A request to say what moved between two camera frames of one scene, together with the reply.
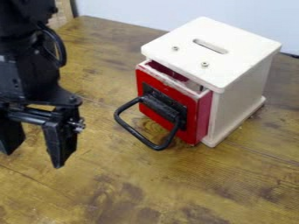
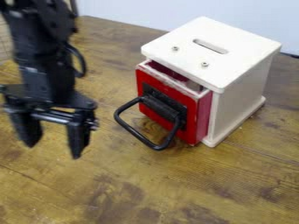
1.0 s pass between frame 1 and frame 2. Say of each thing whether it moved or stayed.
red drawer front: stayed
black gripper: moved
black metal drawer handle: stayed
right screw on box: stayed
